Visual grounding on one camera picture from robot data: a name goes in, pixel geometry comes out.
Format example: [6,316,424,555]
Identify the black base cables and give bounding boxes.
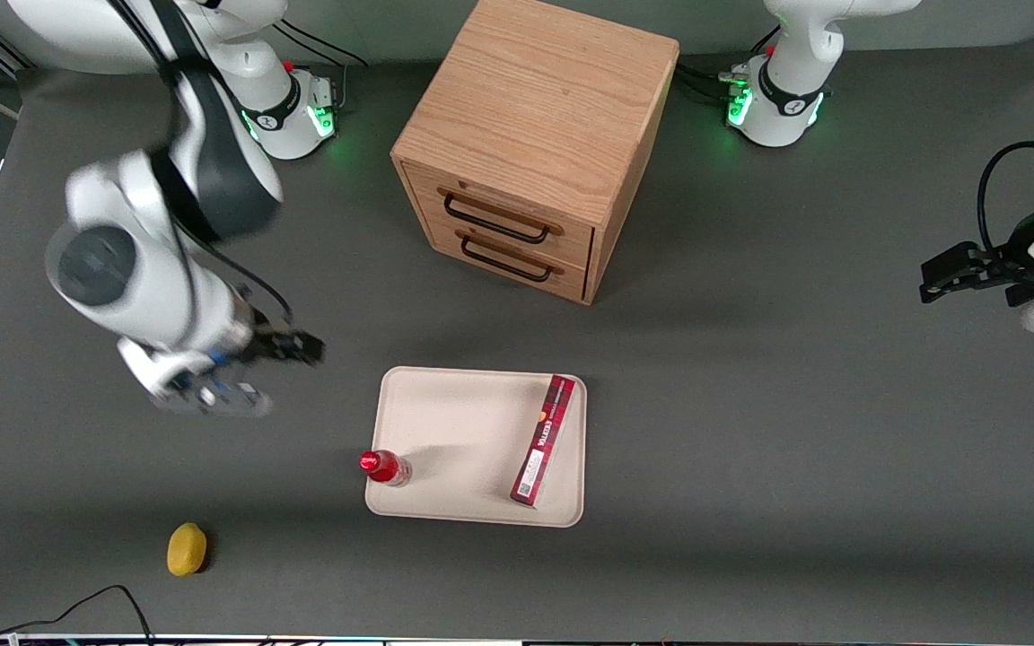
[273,18,371,113]
[674,25,780,107]

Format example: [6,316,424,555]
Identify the short black drawer handle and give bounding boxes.
[460,233,556,284]

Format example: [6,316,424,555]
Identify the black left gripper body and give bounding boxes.
[982,199,1034,310]

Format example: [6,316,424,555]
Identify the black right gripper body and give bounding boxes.
[232,308,295,367]

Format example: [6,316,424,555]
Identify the long black drawer handle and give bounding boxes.
[443,192,553,246]

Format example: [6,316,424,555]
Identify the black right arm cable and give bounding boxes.
[109,0,295,326]

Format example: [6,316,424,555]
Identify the red coke bottle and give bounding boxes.
[358,450,413,488]

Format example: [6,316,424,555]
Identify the wood drawer with long handle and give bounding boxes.
[402,160,596,270]

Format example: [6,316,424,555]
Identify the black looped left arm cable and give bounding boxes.
[977,140,1034,254]

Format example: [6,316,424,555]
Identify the oak wood drawer cabinet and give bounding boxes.
[390,0,681,307]

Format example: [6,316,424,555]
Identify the black left base cables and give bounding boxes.
[674,25,780,107]

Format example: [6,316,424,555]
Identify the black cable at table edge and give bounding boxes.
[0,584,155,646]

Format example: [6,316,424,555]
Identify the red cookie box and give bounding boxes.
[509,373,577,509]

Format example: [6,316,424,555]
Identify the wood drawer with short handle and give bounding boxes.
[427,223,591,302]

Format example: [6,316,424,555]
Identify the beige plastic tray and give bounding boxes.
[364,365,588,528]

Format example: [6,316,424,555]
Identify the yellow lemon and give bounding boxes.
[166,522,209,577]

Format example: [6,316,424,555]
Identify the black right base cables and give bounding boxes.
[273,18,371,113]

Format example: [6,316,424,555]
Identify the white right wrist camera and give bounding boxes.
[118,336,274,419]

